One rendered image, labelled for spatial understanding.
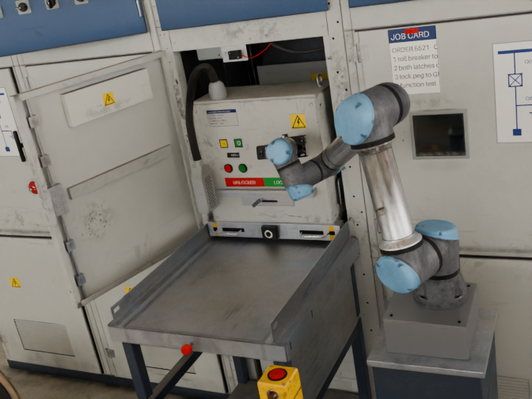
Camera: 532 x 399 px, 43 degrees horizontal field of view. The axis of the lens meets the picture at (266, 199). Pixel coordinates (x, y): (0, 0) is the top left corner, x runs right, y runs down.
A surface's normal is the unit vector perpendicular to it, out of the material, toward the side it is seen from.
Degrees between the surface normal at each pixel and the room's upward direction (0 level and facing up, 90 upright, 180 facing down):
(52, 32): 90
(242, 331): 0
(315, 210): 90
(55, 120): 90
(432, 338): 90
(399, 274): 98
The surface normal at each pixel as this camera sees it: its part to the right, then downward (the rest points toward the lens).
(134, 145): 0.75, 0.11
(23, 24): -0.07, 0.37
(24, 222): -0.41, 0.39
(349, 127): -0.76, 0.25
